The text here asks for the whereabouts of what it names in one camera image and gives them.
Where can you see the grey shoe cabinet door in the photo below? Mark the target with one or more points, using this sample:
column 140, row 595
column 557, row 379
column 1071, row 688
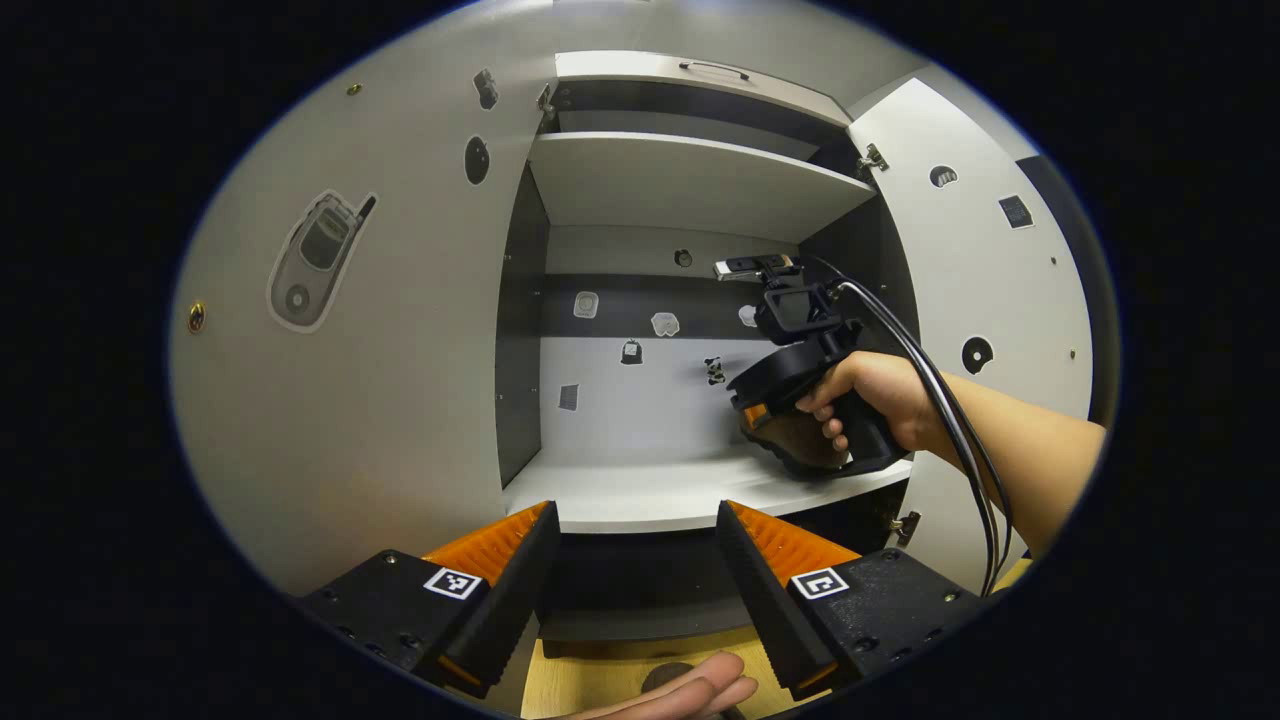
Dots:
column 400, row 350
column 1000, row 280

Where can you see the grey shoe cabinet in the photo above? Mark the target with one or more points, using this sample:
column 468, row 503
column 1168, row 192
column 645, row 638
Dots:
column 680, row 190

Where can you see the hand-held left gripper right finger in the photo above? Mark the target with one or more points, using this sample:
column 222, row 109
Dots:
column 765, row 610

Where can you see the grey cabinet drawer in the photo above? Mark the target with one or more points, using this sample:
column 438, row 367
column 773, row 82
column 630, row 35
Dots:
column 640, row 70

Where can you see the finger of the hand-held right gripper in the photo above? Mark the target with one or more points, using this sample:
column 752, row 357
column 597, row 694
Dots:
column 750, row 415

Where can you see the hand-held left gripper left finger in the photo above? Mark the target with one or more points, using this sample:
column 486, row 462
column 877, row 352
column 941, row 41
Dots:
column 510, row 605

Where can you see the brown shoe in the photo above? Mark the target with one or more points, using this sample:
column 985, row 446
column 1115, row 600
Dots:
column 668, row 675

